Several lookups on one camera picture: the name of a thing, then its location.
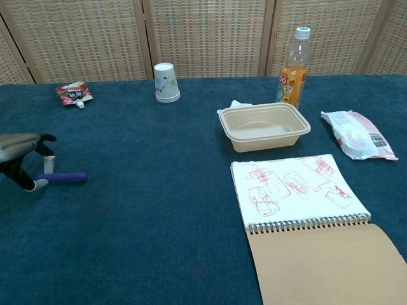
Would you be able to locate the spiral sketchbook with red drawings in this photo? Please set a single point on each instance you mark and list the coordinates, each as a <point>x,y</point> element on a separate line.
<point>318,254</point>

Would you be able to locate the purple pen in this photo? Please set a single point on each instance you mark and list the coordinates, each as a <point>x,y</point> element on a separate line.
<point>66,178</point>

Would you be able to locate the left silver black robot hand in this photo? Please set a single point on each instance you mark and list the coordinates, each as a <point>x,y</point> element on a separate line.
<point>16,146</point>

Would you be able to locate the crumpled white tissue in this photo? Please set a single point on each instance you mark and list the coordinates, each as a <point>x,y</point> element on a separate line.
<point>240,103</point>

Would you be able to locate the beige rectangular food container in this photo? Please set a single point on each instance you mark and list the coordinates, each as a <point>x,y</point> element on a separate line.
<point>264,139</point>

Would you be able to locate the white paper cup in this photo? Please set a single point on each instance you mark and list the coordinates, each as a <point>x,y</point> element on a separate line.
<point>166,84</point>

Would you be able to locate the white pink snack package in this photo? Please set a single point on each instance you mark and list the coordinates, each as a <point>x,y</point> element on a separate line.
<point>356,135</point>

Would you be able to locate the woven bamboo folding screen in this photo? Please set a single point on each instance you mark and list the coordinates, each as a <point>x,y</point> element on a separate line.
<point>203,35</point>

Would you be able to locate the orange drink plastic bottle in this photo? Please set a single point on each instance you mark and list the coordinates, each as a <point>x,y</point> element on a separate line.
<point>294,82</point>

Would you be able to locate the red jelly drink pouch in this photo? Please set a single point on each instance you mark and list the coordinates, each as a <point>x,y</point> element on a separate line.
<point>73,93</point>

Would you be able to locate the dark blue felt table cover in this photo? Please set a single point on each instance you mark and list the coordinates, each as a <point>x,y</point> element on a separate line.
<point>143,190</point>

